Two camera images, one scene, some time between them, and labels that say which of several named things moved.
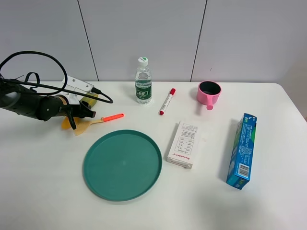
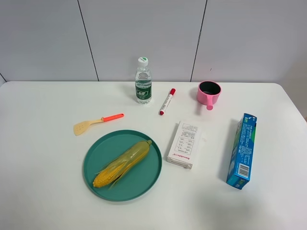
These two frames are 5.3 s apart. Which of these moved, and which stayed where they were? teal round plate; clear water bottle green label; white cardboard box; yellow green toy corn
Moved: yellow green toy corn
Stayed: teal round plate; clear water bottle green label; white cardboard box
